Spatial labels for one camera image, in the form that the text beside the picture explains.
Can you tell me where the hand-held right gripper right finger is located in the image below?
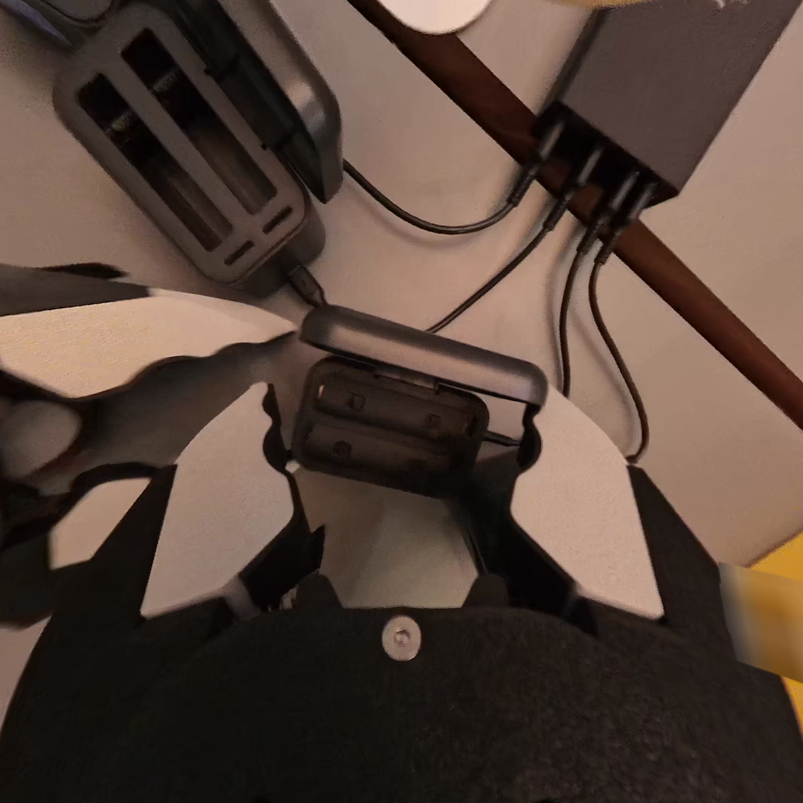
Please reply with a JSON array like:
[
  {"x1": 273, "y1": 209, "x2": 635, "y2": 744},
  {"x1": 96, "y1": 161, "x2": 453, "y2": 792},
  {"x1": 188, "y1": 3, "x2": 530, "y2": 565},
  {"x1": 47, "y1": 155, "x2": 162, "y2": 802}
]
[{"x1": 467, "y1": 389, "x2": 666, "y2": 628}]

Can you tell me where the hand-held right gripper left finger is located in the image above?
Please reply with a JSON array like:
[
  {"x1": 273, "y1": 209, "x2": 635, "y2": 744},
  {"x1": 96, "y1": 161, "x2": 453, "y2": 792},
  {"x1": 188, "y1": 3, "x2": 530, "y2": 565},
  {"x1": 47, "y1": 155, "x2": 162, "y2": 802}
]
[{"x1": 138, "y1": 383, "x2": 327, "y2": 622}]

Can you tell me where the black multi-port power hub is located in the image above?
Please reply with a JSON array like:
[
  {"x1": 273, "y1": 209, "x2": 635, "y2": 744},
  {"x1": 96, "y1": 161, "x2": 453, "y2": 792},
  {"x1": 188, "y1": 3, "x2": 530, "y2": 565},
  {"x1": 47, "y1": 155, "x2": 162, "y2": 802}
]
[{"x1": 537, "y1": 0, "x2": 803, "y2": 199}]

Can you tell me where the yellow plastic bin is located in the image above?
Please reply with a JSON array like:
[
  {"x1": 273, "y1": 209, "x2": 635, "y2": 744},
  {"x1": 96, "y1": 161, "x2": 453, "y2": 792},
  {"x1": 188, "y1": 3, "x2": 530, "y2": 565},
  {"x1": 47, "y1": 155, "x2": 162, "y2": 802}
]
[{"x1": 718, "y1": 525, "x2": 803, "y2": 688}]

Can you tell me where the white stand base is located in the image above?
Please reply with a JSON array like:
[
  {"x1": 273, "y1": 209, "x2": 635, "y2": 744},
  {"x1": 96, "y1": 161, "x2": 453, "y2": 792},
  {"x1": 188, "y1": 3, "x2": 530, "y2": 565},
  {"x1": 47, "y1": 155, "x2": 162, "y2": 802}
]
[{"x1": 377, "y1": 0, "x2": 493, "y2": 36}]

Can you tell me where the black battery charging case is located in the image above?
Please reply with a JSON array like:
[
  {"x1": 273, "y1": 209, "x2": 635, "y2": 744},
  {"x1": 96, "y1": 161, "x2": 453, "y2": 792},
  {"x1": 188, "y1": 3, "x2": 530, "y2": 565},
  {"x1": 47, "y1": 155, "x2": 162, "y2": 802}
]
[
  {"x1": 292, "y1": 308, "x2": 550, "y2": 500},
  {"x1": 53, "y1": 0, "x2": 343, "y2": 299}
]

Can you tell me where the black charging cable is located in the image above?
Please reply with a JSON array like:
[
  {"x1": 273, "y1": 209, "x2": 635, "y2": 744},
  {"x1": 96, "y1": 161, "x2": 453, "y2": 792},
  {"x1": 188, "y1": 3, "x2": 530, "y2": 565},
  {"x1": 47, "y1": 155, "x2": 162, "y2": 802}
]
[
  {"x1": 588, "y1": 189, "x2": 653, "y2": 463},
  {"x1": 279, "y1": 151, "x2": 591, "y2": 337},
  {"x1": 556, "y1": 189, "x2": 628, "y2": 396},
  {"x1": 342, "y1": 120, "x2": 559, "y2": 237}
]

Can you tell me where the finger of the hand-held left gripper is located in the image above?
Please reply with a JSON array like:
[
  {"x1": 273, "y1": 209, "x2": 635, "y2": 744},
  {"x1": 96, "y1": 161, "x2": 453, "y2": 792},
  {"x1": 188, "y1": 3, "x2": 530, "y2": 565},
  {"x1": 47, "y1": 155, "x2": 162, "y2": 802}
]
[
  {"x1": 0, "y1": 399, "x2": 89, "y2": 488},
  {"x1": 0, "y1": 286, "x2": 304, "y2": 474}
]

